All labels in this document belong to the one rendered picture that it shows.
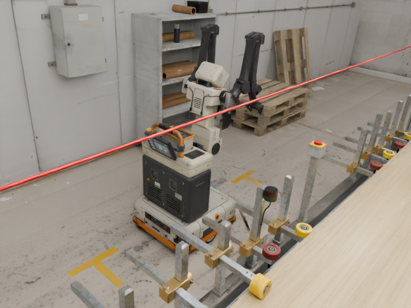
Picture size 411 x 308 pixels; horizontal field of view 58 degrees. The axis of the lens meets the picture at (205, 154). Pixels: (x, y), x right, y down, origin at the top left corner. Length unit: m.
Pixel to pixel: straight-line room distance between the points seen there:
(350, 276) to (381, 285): 0.12
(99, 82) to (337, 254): 3.06
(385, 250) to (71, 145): 3.20
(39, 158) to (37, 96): 0.64
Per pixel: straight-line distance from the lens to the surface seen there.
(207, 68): 2.84
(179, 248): 1.37
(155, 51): 4.01
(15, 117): 3.81
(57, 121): 4.01
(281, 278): 1.64
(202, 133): 2.94
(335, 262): 1.80
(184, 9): 4.39
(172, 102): 4.44
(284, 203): 1.96
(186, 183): 2.65
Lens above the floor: 2.03
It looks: 27 degrees down
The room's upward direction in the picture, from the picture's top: 4 degrees clockwise
